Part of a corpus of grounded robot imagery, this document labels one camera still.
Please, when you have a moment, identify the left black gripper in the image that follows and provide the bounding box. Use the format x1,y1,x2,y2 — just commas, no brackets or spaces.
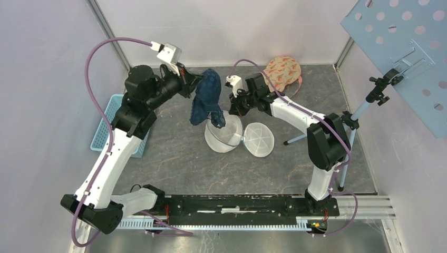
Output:
146,62,205,110

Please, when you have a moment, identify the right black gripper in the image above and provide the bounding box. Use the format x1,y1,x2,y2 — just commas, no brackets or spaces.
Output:
229,87,257,118

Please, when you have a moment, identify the dark blue lace bra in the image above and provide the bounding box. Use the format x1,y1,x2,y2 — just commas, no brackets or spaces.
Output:
190,69,226,129

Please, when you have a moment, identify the white mesh laundry bag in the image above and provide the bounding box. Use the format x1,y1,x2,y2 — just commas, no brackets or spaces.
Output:
204,111,275,158

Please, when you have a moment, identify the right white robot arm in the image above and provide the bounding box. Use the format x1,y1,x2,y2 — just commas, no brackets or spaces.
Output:
225,73,351,215

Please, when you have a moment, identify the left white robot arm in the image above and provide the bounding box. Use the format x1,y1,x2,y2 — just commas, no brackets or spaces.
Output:
61,63,203,234

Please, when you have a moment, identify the floral peach laundry bag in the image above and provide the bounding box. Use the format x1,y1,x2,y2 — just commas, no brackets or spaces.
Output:
264,56,303,97

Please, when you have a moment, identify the light blue plastic basket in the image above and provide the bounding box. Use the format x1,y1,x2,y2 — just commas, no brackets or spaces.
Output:
90,94,151,159

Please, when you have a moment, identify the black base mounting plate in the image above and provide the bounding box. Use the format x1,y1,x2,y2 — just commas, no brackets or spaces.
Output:
149,194,340,217

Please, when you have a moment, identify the light blue tripod stand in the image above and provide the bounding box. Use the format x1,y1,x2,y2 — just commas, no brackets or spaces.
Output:
272,69,404,199

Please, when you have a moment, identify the blue perforated panel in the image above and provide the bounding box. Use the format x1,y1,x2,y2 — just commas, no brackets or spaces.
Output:
341,0,446,139

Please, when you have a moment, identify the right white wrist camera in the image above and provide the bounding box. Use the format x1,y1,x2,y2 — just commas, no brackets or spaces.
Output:
225,75,243,98

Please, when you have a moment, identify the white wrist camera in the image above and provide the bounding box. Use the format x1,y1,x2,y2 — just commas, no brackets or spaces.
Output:
150,41,182,76
225,75,243,98

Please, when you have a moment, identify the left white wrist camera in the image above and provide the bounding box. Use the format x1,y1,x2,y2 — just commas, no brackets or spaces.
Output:
150,41,182,76

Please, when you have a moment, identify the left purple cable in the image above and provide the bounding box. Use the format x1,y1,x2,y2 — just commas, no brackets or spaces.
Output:
71,37,193,248

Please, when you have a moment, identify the purple cable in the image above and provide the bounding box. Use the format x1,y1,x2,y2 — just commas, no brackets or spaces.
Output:
71,37,193,248
228,59,359,237

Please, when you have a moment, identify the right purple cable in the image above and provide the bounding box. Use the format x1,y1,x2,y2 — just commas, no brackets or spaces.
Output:
228,59,359,237

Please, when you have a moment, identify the light blue slotted cable duct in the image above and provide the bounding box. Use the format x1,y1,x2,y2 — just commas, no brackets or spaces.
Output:
117,217,311,232

